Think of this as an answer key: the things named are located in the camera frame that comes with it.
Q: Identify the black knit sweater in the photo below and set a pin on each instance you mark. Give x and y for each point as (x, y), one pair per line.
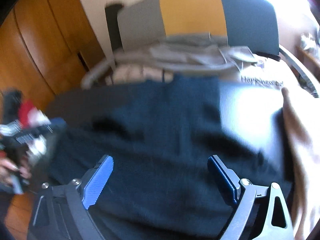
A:
(160, 136)

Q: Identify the person's left hand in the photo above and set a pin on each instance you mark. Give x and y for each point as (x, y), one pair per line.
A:
(9, 168)

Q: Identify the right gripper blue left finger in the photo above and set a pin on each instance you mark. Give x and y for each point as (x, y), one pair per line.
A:
(61, 212)

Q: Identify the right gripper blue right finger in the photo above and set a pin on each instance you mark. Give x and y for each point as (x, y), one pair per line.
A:
(240, 194)

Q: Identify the grey yellow blue sofa chair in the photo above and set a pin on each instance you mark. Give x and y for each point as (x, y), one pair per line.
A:
(251, 23)

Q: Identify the stack of folded clothes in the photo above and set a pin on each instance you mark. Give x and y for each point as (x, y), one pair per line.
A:
(30, 116)

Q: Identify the beige knit sweater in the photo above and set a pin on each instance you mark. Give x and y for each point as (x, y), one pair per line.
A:
(301, 120)

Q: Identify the wooden wardrobe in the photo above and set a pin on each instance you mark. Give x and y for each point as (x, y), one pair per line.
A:
(47, 46)

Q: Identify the grey garment on chair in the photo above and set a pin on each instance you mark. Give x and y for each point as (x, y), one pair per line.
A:
(200, 53)

